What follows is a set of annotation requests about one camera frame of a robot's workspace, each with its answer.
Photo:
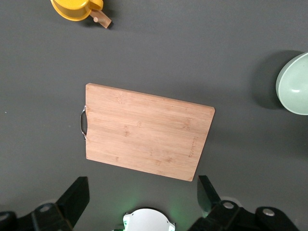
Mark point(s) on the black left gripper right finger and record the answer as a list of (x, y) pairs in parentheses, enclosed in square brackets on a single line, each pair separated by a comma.
[(209, 202)]

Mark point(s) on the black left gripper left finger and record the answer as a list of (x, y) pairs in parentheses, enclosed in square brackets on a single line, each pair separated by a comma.
[(72, 199)]

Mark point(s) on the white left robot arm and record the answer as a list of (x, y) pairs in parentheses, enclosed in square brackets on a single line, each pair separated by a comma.
[(146, 220)]

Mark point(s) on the pale green bowl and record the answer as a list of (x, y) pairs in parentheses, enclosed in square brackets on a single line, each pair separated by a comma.
[(296, 89)]

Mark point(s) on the wooden mug rack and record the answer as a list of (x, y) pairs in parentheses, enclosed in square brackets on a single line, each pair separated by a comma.
[(102, 20)]

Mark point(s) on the yellow mug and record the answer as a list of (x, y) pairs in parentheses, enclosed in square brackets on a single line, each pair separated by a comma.
[(72, 9)]

